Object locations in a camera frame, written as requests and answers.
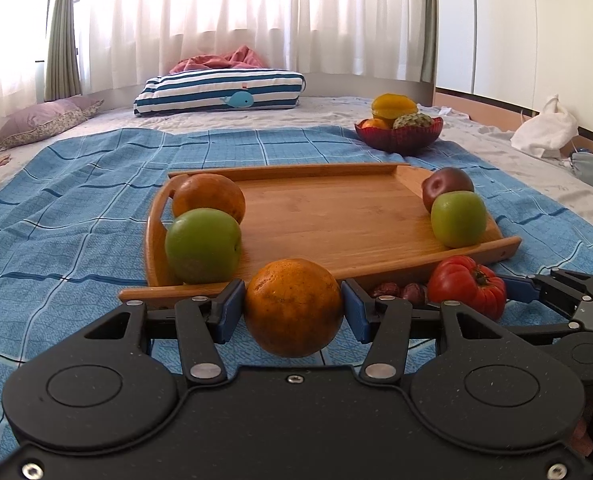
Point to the dark purple plum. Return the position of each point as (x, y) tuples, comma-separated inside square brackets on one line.
[(446, 182)]

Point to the wooden bed frame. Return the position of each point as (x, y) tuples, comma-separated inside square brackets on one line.
[(476, 102)]

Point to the blue checked blanket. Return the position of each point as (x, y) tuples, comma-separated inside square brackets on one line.
[(76, 220)]

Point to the small orange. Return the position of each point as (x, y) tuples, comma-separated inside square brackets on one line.
[(291, 310)]

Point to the grey green drape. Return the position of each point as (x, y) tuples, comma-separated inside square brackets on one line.
[(64, 45), (429, 20)]

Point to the green custard apple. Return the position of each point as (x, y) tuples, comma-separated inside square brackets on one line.
[(414, 121)]

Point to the red ribbed tomato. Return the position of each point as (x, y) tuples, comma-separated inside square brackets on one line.
[(464, 285)]

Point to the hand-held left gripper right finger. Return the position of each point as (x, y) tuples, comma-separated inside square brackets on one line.
[(356, 310)]

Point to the large green apple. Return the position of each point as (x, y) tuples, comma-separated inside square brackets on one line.
[(201, 247)]

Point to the wooden tray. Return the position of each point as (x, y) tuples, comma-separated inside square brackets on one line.
[(326, 215)]

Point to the small orange persimmon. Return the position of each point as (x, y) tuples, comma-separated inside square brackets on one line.
[(375, 124)]

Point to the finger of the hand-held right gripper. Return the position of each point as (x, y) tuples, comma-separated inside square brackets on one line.
[(546, 334), (521, 291)]

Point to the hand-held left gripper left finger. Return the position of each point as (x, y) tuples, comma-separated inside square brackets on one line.
[(231, 310)]

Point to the purple floral pillow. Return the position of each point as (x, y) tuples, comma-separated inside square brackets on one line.
[(46, 120)]

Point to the striped whale pillow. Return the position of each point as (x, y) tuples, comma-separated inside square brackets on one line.
[(216, 87)]

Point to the sheer white curtain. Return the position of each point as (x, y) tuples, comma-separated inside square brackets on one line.
[(201, 5)]

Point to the small green apple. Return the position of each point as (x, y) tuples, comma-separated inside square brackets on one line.
[(459, 220)]

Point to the pink crumpled blanket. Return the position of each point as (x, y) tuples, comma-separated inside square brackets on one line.
[(236, 57)]

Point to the grey patterned bed sheet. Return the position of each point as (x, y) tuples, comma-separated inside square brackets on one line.
[(526, 175)]

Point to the white wardrobe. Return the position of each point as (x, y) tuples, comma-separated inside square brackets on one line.
[(526, 25)]

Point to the yellow starfruit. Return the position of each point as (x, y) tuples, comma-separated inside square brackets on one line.
[(394, 106)]

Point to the red glass bowl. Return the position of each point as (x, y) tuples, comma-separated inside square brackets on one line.
[(401, 141)]

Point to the white plastic bag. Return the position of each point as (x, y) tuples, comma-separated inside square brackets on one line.
[(546, 127)]

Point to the large orange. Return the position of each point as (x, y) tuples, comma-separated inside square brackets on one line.
[(209, 197)]

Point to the red date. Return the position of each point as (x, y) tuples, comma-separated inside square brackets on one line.
[(387, 290), (414, 292)]

